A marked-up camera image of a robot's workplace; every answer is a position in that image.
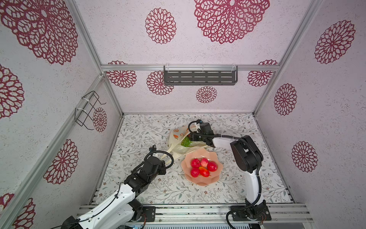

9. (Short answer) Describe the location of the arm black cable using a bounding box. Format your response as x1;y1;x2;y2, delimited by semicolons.
188;120;263;229
130;150;174;175

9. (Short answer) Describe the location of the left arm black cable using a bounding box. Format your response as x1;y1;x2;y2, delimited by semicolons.
130;150;174;175

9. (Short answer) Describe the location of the red yellow peach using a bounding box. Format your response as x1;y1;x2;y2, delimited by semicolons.
200;158;209;168

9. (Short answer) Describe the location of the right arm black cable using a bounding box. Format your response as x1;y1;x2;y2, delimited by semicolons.
188;120;263;229

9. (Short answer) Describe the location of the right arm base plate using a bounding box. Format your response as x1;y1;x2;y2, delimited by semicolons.
230;200;272;222

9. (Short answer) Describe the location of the red cherry fruit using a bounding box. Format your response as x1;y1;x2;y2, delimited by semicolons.
207;161;218;172

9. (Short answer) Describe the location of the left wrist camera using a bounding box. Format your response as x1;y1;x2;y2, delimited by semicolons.
149;145;157;153

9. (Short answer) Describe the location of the pink scalloped bowl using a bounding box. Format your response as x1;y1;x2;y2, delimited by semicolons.
181;148;223;186

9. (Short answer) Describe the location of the black wire wall rack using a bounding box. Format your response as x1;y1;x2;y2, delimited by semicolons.
74;90;106;131

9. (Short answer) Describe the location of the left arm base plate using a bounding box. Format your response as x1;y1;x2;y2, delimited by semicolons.
129;199;156;222

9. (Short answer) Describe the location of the red yellow mango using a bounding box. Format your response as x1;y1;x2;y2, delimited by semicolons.
199;167;210;177

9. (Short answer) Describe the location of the green grape bunch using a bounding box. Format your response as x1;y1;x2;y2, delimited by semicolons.
181;136;192;147

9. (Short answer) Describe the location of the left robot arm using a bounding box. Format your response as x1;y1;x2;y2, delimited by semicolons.
60;153;174;229

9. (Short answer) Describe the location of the grey wall shelf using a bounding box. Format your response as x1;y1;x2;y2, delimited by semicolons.
163;65;238;86

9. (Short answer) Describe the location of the cream plastic fruit bag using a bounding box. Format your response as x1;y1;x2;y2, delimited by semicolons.
166;126;209;160

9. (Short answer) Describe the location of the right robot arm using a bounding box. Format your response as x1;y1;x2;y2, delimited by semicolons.
188;119;264;211

